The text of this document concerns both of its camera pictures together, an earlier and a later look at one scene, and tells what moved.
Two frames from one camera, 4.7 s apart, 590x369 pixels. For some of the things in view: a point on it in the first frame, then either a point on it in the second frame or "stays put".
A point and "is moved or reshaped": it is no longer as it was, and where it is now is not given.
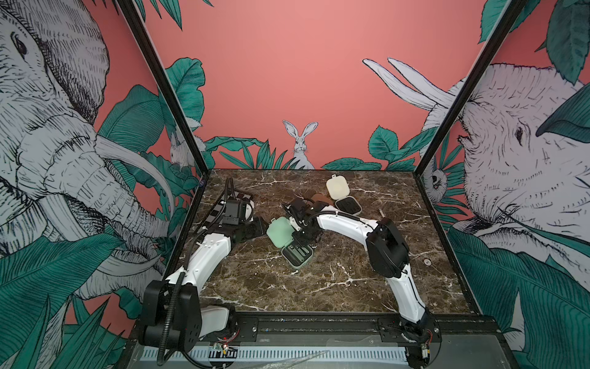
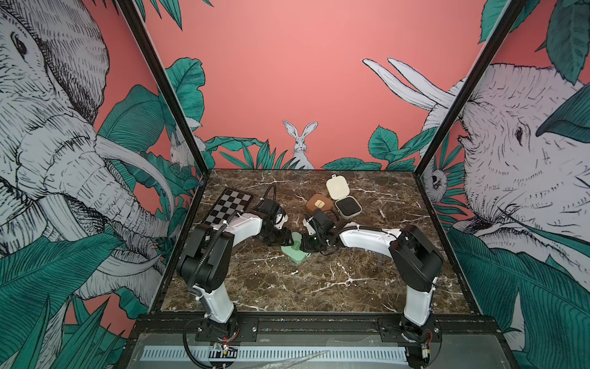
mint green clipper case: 281,230 is moved or reshaped
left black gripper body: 242,226 -> 276,236
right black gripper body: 303,236 -> 314,243
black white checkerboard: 235,194 stays put
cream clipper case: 338,190 stays put
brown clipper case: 319,197 stays put
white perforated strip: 286,354 stays put
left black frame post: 164,82 stays put
